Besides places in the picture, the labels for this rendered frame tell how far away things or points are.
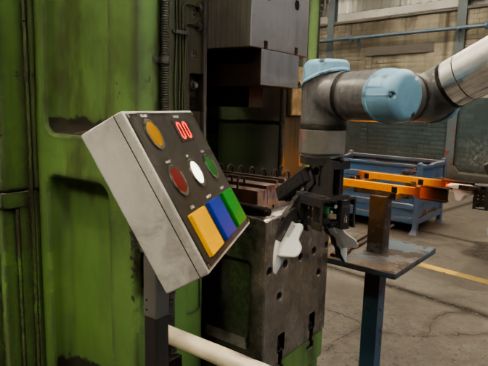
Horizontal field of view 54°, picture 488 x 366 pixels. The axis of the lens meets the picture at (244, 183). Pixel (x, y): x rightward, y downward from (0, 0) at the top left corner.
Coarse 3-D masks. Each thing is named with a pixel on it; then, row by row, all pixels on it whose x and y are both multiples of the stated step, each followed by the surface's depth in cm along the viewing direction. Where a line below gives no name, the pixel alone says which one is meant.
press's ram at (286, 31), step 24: (216, 0) 128; (240, 0) 124; (264, 0) 126; (288, 0) 135; (216, 24) 129; (240, 24) 125; (264, 24) 127; (288, 24) 137; (216, 48) 130; (240, 48) 128; (264, 48) 130; (288, 48) 138
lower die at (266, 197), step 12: (228, 180) 145; (240, 180) 146; (252, 180) 146; (264, 180) 143; (276, 180) 141; (240, 192) 137; (252, 192) 135; (264, 192) 137; (276, 192) 142; (264, 204) 137; (276, 204) 142; (288, 204) 148
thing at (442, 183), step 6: (360, 174) 190; (372, 174) 187; (378, 174) 185; (384, 174) 184; (390, 174) 183; (390, 180) 182; (396, 180) 181; (402, 180) 179; (408, 180) 178; (414, 180) 176; (426, 180) 174; (432, 180) 172; (438, 180) 171; (444, 180) 169; (450, 180) 169; (456, 180) 169; (438, 186) 171; (444, 186) 169
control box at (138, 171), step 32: (96, 128) 73; (128, 128) 72; (160, 128) 83; (192, 128) 100; (96, 160) 74; (128, 160) 73; (160, 160) 76; (192, 160) 89; (128, 192) 73; (160, 192) 72; (192, 192) 82; (160, 224) 73; (160, 256) 74; (192, 256) 73
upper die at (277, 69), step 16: (208, 64) 139; (224, 64) 135; (240, 64) 132; (256, 64) 129; (272, 64) 133; (288, 64) 139; (208, 80) 139; (224, 80) 136; (240, 80) 133; (256, 80) 130; (272, 80) 133; (288, 80) 140
